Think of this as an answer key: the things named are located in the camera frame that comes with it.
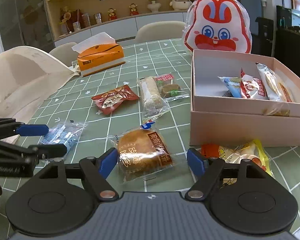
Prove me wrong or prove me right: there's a blue clear candy packet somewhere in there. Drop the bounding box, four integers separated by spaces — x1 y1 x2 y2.
38 120 88 163

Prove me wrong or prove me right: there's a rabbit face snack bag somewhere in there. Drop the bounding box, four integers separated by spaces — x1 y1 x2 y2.
183 0 253 53

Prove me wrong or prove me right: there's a long oat bar packet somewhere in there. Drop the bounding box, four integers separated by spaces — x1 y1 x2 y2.
138 76 170 124

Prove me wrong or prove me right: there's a small red green snack packet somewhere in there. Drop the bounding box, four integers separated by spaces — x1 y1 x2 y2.
153 73 189 102

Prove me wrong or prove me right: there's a pink cardboard box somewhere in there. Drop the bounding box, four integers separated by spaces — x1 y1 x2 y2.
190 50 300 146

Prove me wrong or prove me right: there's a beige chair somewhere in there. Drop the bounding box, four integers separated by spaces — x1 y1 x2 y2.
135 21 186 43
49 42 78 67

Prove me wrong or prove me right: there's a beige chair back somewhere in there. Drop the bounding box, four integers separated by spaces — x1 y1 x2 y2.
135 21 186 43

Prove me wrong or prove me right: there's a black glass display cabinet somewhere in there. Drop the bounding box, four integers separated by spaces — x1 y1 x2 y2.
274 0 300 77

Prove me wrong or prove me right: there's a beige chair left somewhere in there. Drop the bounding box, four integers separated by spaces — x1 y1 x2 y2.
49 42 78 67

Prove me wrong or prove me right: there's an orange tissue box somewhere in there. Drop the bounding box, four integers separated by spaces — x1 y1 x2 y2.
72 32 126 77

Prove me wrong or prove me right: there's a blue snack packet in box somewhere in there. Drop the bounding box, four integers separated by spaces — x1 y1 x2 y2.
218 76 242 98

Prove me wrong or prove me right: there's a yellow orange snack packet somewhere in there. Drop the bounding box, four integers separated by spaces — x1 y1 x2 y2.
201 139 273 176

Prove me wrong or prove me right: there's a white rabbit figurine planter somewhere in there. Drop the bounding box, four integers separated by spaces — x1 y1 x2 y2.
170 0 192 11

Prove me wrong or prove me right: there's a red white snack packet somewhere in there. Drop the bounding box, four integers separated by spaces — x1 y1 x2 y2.
240 69 268 100

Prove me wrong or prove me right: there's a beige cloth bag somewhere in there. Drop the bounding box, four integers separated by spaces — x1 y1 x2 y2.
0 45 80 144

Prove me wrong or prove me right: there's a white orange snack packet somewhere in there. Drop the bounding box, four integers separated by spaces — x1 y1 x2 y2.
256 63 295 116

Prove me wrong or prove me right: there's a round brown pastry packet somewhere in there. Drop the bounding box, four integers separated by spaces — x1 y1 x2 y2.
109 126 186 184

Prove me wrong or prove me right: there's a white vase with plant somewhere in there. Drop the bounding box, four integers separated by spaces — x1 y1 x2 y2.
147 0 161 12

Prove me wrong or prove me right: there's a wooden shelf cabinet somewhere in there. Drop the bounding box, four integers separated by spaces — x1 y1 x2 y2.
45 0 186 46

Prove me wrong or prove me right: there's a red doll figurine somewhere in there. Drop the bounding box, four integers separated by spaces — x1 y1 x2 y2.
108 8 117 21
129 3 139 16

